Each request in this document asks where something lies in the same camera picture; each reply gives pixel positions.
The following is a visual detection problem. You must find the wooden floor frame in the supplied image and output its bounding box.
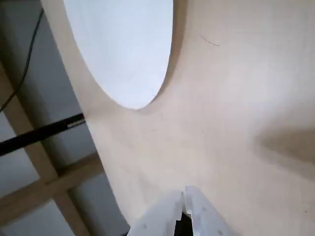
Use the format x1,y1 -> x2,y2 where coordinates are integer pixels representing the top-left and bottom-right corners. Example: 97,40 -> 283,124
0,61 -> 107,236

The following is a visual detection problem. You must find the thin dark cable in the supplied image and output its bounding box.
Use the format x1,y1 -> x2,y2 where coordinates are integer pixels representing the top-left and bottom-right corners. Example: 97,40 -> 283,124
0,7 -> 45,112

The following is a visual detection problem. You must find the white paper plate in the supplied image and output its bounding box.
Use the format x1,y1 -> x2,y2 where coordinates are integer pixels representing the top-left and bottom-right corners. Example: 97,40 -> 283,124
63,0 -> 174,110

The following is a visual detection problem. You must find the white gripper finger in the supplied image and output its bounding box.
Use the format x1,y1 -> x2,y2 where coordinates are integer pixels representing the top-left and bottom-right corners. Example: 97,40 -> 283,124
186,185 -> 238,236
127,190 -> 185,236

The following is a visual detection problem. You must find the black tripod leg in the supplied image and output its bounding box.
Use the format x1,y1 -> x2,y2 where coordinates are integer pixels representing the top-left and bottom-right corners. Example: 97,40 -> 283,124
0,113 -> 86,156

